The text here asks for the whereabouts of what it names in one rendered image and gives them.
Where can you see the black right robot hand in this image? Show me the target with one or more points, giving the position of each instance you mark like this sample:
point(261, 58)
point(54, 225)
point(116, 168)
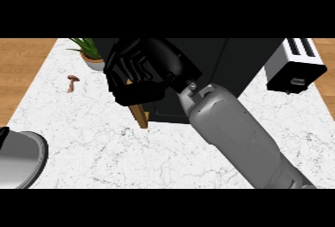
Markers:
point(147, 63)

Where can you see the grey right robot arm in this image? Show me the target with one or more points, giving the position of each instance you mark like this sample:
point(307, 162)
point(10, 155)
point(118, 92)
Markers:
point(237, 136)

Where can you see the black cabinet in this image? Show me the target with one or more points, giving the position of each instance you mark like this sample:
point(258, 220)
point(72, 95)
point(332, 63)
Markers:
point(217, 59)

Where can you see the green potted plant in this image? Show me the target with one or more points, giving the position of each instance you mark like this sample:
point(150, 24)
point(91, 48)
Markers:
point(90, 54)

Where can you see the small brown mushroom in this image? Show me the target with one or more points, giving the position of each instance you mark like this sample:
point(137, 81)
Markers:
point(71, 82)

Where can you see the white and black toaster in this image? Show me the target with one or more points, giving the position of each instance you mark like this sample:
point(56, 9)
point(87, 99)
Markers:
point(296, 66)

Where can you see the grey round pot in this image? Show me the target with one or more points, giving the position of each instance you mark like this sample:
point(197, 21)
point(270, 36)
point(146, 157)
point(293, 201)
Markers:
point(19, 159)

